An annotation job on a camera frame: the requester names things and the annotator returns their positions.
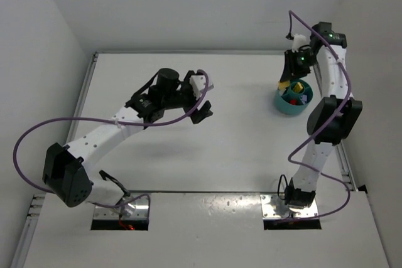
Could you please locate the yellow long lego plate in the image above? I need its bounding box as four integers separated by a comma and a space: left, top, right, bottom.
293, 82, 304, 94

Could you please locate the yellow lego slope brick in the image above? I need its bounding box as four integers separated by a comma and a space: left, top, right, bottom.
278, 81, 290, 90

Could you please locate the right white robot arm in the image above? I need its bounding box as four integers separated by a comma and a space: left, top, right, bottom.
278, 22, 363, 208

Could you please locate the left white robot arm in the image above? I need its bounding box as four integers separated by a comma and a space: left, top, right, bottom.
43, 68, 214, 208

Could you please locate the teal round divided container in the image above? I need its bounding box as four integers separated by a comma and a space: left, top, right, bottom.
274, 80, 313, 116

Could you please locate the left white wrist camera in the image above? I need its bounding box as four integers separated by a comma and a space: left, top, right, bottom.
189, 75, 214, 99

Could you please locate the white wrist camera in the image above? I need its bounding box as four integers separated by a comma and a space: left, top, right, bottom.
189, 75, 214, 99
291, 34, 308, 53

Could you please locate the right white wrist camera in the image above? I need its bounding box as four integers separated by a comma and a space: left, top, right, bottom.
291, 34, 308, 53

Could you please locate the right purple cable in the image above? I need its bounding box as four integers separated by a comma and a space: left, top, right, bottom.
285, 9, 352, 222

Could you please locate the purple cable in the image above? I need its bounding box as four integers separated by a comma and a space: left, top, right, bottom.
285, 9, 352, 222
13, 69, 210, 209

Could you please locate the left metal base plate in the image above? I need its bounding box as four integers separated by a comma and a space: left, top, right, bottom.
93, 193, 150, 221

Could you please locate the metal base plate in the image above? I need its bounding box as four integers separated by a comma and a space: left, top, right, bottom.
260, 193, 319, 220
93, 193, 150, 221

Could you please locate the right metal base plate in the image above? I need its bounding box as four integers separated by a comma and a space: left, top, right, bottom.
260, 193, 319, 220

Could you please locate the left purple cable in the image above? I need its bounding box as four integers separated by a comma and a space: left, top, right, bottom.
13, 69, 210, 209

